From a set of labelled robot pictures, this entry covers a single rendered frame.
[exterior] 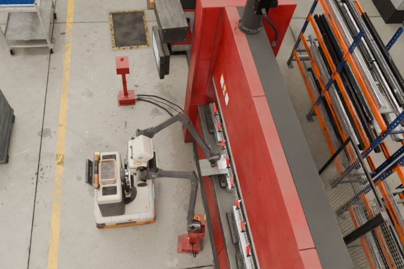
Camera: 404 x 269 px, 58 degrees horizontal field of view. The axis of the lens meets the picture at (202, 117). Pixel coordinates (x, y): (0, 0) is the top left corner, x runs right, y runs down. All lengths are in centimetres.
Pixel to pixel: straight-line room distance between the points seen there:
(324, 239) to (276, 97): 100
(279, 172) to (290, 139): 26
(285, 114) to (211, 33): 120
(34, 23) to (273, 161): 461
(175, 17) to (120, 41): 262
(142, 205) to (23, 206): 141
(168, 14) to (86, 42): 276
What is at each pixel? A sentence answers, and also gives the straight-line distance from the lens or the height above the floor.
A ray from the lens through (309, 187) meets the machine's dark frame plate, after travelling 237.
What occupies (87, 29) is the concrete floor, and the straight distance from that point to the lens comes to 637.
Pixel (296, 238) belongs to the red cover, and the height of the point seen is 230.
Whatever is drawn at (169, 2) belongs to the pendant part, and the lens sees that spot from 376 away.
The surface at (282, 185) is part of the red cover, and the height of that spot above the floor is 230.
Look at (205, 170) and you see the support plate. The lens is 369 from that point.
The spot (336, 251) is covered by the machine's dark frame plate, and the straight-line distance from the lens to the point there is 229.
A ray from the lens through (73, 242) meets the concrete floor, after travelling 456.
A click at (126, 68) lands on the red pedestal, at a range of 469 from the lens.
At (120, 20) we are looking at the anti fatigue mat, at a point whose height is 1.
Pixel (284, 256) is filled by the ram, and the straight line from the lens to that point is 250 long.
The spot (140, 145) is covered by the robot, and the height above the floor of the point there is 139.
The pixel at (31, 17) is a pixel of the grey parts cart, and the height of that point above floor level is 33.
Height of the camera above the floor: 432
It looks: 56 degrees down
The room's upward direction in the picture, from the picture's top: 11 degrees clockwise
